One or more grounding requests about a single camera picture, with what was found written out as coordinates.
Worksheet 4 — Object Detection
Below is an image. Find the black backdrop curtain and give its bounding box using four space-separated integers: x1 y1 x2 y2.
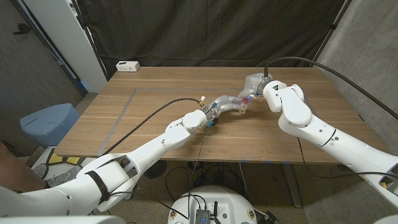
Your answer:
76 0 354 78

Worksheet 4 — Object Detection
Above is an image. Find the grey electronics box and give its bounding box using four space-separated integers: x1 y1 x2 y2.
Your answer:
195 208 212 224

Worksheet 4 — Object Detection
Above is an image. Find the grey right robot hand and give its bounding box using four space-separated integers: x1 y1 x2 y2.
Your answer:
238 73 274 101

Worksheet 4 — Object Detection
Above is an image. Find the grey table leg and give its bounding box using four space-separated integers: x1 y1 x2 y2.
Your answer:
281 164 302 208

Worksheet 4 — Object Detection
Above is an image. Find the grey tape outline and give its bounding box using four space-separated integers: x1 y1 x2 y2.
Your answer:
96 87 346 164

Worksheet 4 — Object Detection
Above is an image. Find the person's bare leg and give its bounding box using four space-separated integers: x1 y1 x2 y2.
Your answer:
0 141 47 192

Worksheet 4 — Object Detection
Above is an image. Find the black floor cable bundle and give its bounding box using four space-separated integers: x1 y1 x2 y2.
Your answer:
164 161 249 203

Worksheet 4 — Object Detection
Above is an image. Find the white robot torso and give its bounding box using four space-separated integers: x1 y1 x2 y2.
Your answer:
167 185 258 224

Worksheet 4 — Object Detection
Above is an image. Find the black door handle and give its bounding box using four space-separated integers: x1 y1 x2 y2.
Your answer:
12 23 32 35

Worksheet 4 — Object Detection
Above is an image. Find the blue-grey plastic bin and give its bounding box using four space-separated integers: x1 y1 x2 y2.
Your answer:
19 103 81 149

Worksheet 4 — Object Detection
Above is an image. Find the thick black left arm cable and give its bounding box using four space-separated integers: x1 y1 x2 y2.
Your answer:
101 98 203 156

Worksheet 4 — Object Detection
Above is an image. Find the thin black arm wire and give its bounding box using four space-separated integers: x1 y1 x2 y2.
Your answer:
108 126 209 220
297 136 398 180

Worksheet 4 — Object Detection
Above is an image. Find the thin black right arm wire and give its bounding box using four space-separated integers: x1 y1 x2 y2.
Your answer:
297 136 398 180

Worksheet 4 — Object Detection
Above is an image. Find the grey sneaker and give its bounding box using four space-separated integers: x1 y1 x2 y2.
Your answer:
30 164 83 188

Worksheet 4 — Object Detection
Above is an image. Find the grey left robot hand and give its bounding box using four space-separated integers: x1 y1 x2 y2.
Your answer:
203 95 246 124

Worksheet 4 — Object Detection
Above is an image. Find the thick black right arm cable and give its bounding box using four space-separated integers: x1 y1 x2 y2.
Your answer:
264 56 398 121

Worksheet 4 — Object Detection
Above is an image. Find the white cabinet panel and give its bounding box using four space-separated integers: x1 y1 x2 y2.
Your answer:
23 0 108 93

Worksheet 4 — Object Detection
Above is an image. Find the black backdrop stand pole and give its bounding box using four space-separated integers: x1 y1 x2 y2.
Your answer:
70 0 110 82
310 0 354 68

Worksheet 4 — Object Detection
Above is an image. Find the round black floor fan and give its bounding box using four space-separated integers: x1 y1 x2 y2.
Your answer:
144 160 168 180

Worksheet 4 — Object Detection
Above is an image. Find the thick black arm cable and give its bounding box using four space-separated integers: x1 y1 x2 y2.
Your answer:
101 98 203 156
264 56 398 121

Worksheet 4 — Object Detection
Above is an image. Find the white power strip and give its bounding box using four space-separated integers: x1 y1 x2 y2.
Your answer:
115 60 141 73

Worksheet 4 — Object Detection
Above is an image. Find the thin black left arm wire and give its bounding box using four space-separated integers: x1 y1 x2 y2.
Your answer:
108 126 209 220

